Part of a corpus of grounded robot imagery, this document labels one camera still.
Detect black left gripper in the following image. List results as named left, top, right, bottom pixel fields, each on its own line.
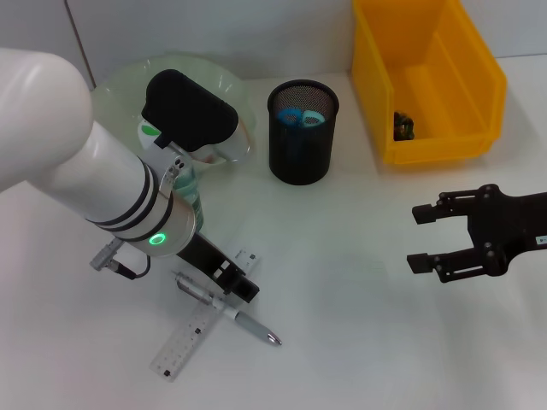
left=175, top=232, right=262, bottom=304

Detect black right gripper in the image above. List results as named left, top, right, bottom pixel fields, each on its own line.
left=406, top=184, right=547, bottom=285

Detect grey grip ballpoint pen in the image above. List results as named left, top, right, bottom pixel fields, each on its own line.
left=173, top=271, right=284, bottom=348

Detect transparent plastic ruler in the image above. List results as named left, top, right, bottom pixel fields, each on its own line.
left=149, top=248, right=262, bottom=383

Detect clear green-label water bottle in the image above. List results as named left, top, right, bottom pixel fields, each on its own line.
left=137, top=119, right=205, bottom=234

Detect green plastic wrapper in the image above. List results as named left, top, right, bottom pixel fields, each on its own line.
left=392, top=110, right=416, bottom=142

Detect black mesh pen holder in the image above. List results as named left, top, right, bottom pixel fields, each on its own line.
left=267, top=79, right=340, bottom=186

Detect blue scissors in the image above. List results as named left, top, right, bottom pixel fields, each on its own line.
left=276, top=108, right=326, bottom=131

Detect translucent green fruit plate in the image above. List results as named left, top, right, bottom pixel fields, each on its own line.
left=91, top=53, right=258, bottom=173

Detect yellow plastic bin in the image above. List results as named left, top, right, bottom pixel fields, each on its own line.
left=350, top=0, right=509, bottom=167

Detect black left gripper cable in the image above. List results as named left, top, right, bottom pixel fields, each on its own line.
left=114, top=255, right=152, bottom=280

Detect silver left wrist connector post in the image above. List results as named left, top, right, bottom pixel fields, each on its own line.
left=89, top=237, right=126, bottom=272

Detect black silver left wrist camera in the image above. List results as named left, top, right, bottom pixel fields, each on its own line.
left=140, top=68, right=251, bottom=164

